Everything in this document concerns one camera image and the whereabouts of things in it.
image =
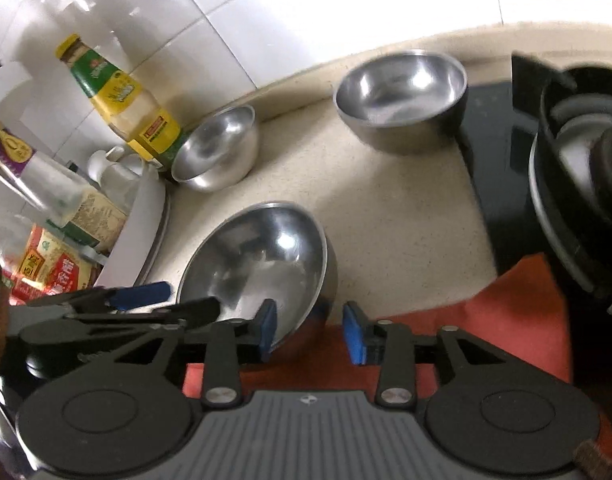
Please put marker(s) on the red cloth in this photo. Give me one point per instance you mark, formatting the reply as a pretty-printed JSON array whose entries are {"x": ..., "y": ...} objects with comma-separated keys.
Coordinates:
[{"x": 511, "y": 310}]

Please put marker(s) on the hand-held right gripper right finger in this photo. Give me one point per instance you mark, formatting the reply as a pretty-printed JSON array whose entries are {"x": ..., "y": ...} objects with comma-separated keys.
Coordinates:
[{"x": 356, "y": 332}]

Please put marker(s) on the vinegar bottle yellow red label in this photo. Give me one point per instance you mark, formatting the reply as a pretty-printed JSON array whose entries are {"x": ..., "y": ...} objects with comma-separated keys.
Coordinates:
[{"x": 50, "y": 265}]

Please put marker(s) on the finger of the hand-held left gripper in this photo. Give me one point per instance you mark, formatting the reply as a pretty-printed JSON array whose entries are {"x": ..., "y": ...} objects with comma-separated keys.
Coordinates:
[
  {"x": 195, "y": 308},
  {"x": 140, "y": 294}
]

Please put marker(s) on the clear glass bottle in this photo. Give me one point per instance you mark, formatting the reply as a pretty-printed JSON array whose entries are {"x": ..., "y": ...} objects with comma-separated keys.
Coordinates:
[{"x": 70, "y": 195}]

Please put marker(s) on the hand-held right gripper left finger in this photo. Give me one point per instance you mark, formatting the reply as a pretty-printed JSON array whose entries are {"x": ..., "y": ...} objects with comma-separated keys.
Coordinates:
[{"x": 268, "y": 330}]

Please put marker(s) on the bottle with yellow green label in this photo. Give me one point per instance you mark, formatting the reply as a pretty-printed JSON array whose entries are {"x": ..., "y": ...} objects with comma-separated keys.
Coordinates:
[{"x": 120, "y": 105}]

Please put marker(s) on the stainless steel bowl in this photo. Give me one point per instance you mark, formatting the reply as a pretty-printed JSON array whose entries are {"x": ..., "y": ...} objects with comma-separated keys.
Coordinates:
[
  {"x": 256, "y": 270},
  {"x": 401, "y": 90},
  {"x": 215, "y": 150}
]

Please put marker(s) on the white round turntable tray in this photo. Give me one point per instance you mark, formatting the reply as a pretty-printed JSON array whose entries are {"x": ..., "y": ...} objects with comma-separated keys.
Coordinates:
[{"x": 140, "y": 230}]

